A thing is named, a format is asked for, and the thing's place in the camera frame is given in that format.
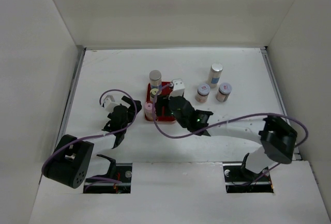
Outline yellow cap spice bottle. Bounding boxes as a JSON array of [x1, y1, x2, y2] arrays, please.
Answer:
[[149, 88, 159, 102]]

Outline pink cap spice bottle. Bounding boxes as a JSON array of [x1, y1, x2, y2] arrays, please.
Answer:
[[144, 101, 153, 121]]

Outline tall bottle grey cap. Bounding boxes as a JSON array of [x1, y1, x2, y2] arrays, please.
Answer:
[[149, 70, 162, 89]]

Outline tall bottle silver cap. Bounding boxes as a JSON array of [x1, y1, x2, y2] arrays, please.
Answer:
[[207, 63, 223, 88]]

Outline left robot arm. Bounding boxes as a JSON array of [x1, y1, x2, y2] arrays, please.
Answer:
[[41, 95, 142, 189]]

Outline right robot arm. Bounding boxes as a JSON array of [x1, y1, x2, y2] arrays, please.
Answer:
[[168, 96, 297, 181]]

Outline red lacquer tray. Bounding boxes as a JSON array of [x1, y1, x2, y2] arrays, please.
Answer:
[[144, 83, 176, 123]]

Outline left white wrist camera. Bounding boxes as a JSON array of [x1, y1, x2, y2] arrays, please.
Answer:
[[101, 95, 121, 113]]

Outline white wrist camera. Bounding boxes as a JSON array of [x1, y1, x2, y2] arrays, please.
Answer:
[[170, 79, 185, 97], [101, 95, 121, 113]]

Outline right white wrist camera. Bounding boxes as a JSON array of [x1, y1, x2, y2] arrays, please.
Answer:
[[170, 79, 185, 97]]

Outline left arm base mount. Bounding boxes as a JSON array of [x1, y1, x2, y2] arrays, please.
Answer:
[[83, 154, 133, 194]]

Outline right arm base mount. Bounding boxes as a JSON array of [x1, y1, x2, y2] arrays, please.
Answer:
[[223, 163, 274, 193]]

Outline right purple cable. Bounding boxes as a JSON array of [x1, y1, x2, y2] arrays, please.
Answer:
[[152, 83, 310, 186]]

